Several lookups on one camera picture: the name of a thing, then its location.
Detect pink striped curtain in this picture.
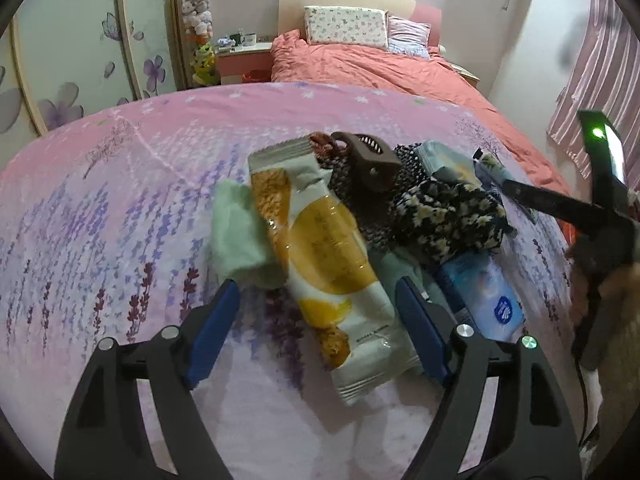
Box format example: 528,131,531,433
547,0,640,182

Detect light green cloth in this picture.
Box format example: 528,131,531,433
209,180,288,291

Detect blue tissue pack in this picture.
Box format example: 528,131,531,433
432,251,527,345

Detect blue snack packet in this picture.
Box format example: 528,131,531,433
416,141,484,187

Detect floral glass wardrobe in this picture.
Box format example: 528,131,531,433
0,0,182,137

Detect white floral pillow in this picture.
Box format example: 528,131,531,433
304,5,389,51

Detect white yellow snack packet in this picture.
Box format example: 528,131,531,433
248,138,423,407

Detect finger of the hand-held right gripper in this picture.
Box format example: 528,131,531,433
501,178,607,227

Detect grey green cloth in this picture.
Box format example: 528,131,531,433
369,249,453,313

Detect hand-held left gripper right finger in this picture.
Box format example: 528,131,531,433
395,276,583,480

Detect pink white nightstand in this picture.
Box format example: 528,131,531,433
449,62,481,87
216,40,274,85

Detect lavender printed pink sheet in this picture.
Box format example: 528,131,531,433
0,82,581,480

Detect coral bed duvet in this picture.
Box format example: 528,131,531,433
270,29,574,197

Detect purple striped pillow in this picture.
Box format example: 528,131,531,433
387,15,432,56

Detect white floral cream tube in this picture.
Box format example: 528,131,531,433
472,147,517,197

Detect reddish brown hair tie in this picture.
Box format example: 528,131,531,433
309,132,352,162

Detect hanging plush toys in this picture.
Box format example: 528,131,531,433
181,0,221,87

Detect black floral fabric pouch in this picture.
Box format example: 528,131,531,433
389,179,510,267

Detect black mesh pouch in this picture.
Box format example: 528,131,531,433
315,144,432,252

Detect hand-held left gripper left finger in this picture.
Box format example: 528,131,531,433
54,278,242,480

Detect dark brown hair claw clip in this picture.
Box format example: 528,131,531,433
330,131,404,197

